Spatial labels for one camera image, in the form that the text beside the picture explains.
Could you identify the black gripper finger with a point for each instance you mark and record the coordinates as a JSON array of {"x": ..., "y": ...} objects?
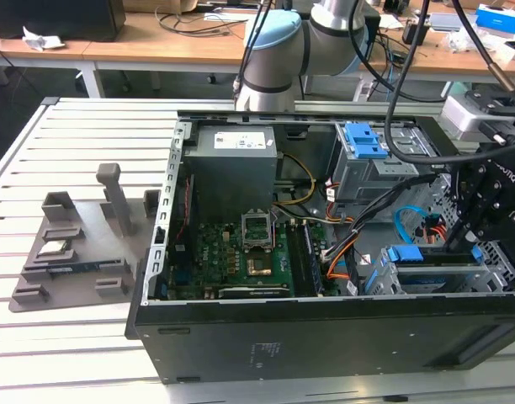
[
  {"x": 463, "y": 189},
  {"x": 501, "y": 223}
]

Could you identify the hard disk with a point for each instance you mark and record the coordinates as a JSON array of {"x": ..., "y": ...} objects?
[{"x": 405, "y": 253}]

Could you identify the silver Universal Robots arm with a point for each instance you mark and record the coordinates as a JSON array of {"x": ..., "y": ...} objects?
[{"x": 278, "y": 54}]

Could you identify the grey metal disk bay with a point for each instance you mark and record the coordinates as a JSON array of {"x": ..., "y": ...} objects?
[{"x": 484, "y": 278}]

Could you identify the pale green bin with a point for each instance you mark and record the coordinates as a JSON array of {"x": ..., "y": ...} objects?
[{"x": 457, "y": 92}]

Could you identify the grey optical drive cage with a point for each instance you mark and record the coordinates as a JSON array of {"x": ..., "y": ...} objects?
[{"x": 367, "y": 177}]

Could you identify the blue plastic drive latch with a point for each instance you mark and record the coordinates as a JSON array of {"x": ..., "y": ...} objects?
[{"x": 362, "y": 141}]

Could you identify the white open box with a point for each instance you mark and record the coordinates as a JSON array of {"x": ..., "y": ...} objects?
[{"x": 512, "y": 48}]

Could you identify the white power strip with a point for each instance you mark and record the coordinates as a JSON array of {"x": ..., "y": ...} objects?
[{"x": 362, "y": 90}]

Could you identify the crumpled clear plastic bag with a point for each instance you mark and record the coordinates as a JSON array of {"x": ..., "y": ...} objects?
[{"x": 455, "y": 40}]

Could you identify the blue cardboard box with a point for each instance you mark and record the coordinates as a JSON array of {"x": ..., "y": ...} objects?
[{"x": 501, "y": 17}]

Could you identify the black pen holder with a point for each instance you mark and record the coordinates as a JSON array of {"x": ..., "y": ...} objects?
[{"x": 412, "y": 35}]

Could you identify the grey laptop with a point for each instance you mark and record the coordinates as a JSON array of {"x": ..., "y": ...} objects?
[{"x": 447, "y": 21}]

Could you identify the black RAM slot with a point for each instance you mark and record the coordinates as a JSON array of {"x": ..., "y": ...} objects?
[{"x": 297, "y": 261}]

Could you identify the black speaker box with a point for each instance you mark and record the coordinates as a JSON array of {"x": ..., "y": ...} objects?
[{"x": 374, "y": 29}]

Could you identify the black open PC case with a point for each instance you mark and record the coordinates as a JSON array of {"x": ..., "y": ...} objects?
[{"x": 325, "y": 341}]

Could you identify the CPU socket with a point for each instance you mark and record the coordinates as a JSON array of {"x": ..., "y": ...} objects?
[{"x": 259, "y": 266}]

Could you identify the black graphics card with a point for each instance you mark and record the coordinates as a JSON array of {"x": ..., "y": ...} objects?
[{"x": 253, "y": 292}]

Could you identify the grey power supply unit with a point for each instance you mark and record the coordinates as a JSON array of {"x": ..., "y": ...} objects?
[{"x": 228, "y": 181}]

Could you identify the green Dell motherboard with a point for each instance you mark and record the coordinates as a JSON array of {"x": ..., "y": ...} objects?
[{"x": 224, "y": 252}]

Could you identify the brown cardboard box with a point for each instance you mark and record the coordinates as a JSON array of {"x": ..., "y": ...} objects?
[{"x": 156, "y": 5}]

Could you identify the grey plastic parts rack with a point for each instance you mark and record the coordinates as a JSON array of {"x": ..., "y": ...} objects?
[{"x": 89, "y": 252}]

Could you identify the silver CPU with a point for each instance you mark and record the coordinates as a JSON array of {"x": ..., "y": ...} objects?
[{"x": 53, "y": 249}]

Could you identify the large black box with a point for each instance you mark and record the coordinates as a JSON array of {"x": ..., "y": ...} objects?
[{"x": 51, "y": 19}]

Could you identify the crumpled white paper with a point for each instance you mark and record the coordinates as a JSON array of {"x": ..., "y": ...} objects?
[{"x": 40, "y": 40}]

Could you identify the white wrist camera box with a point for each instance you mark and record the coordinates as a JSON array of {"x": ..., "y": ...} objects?
[{"x": 463, "y": 115}]

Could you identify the wooden desk white frame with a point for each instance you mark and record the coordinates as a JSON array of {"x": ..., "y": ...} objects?
[
  {"x": 127, "y": 46},
  {"x": 13, "y": 51}
]

